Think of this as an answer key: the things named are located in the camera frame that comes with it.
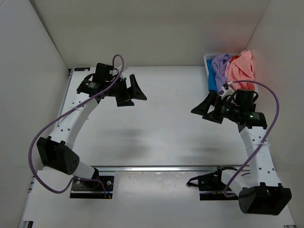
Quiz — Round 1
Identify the salmon pink t shirt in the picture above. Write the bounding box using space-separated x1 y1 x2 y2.
225 50 255 83

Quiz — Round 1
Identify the blue t shirt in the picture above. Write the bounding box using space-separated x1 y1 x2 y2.
208 70 218 93

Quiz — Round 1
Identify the aluminium table rail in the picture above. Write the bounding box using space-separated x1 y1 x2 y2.
97 165 251 172

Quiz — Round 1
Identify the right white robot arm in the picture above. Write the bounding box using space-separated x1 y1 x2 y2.
191 89 292 216

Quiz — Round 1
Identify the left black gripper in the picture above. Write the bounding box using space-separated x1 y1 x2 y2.
108 72 148 105

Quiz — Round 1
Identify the purple cable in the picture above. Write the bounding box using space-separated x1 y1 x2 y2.
223 80 280 198
28 54 126 199

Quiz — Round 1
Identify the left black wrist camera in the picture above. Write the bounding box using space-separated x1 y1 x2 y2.
92 63 114 84

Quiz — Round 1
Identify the white plastic basket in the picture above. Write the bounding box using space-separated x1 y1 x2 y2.
204 53 220 77

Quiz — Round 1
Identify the lavender t shirt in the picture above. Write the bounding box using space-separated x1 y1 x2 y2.
211 53 232 94

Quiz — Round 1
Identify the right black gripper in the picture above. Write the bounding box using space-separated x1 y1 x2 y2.
191 92 240 124

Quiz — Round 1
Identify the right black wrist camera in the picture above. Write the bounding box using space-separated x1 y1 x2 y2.
235 89 258 112

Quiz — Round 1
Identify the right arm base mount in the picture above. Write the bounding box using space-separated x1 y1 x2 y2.
186 166 238 201

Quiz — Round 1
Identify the black label sticker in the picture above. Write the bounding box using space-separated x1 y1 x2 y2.
74 67 90 72

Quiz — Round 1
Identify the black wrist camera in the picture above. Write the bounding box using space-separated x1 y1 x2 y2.
92 63 114 84
235 89 258 112

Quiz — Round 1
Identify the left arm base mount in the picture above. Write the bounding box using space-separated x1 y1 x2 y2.
69 172 114 200

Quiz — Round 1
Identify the orange red t shirt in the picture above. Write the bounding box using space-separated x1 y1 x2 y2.
230 55 240 62

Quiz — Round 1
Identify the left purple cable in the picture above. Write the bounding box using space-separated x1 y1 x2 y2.
28 54 126 199

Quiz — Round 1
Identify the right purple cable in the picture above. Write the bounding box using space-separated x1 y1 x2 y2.
223 80 280 198

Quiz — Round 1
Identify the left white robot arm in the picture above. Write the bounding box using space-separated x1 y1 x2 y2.
37 74 147 189

